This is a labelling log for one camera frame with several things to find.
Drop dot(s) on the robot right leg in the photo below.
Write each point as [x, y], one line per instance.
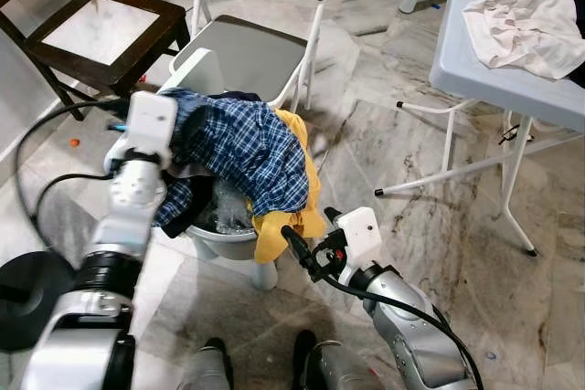
[334, 367]

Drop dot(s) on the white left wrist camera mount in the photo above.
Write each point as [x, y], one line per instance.
[151, 121]

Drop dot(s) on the robot left leg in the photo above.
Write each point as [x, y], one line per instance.
[206, 367]

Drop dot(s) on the blue plaid shirt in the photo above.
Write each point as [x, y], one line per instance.
[247, 148]

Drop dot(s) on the grey laundry basket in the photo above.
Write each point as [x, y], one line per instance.
[228, 242]

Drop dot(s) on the robot leg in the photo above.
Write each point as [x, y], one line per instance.
[334, 367]
[206, 367]

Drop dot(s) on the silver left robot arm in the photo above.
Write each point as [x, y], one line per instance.
[132, 198]

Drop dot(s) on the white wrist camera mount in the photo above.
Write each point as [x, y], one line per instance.
[151, 121]
[359, 233]

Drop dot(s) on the black round stand base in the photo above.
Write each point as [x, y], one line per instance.
[32, 303]

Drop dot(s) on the dark wooden chair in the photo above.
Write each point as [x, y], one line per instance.
[105, 29]

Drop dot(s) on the cream crumpled cloth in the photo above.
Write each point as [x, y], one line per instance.
[521, 15]

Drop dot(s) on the yellow cloth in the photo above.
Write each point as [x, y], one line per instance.
[283, 235]

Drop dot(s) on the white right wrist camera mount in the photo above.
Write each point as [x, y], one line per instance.
[359, 233]

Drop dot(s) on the small orange ball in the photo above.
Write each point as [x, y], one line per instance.
[75, 143]

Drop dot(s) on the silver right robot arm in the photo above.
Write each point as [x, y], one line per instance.
[402, 308]

